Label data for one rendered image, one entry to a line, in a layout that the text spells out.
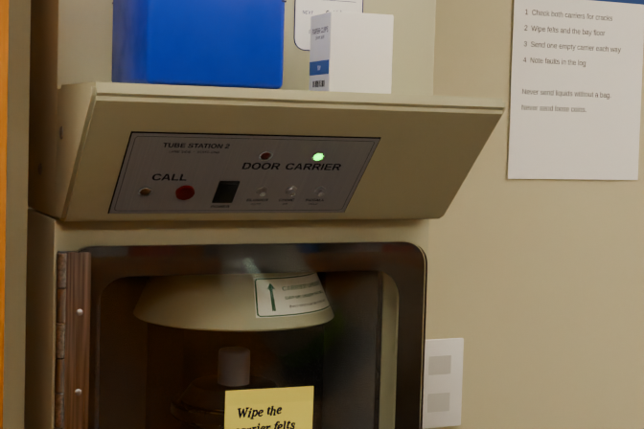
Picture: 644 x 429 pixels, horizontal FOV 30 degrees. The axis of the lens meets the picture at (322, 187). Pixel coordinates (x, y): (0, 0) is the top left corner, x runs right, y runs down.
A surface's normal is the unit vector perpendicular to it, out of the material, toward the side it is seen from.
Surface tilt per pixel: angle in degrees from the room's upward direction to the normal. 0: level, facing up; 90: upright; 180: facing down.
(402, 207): 135
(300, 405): 90
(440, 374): 90
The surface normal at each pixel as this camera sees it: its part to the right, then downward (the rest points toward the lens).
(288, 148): 0.27, 0.75
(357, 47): 0.31, 0.06
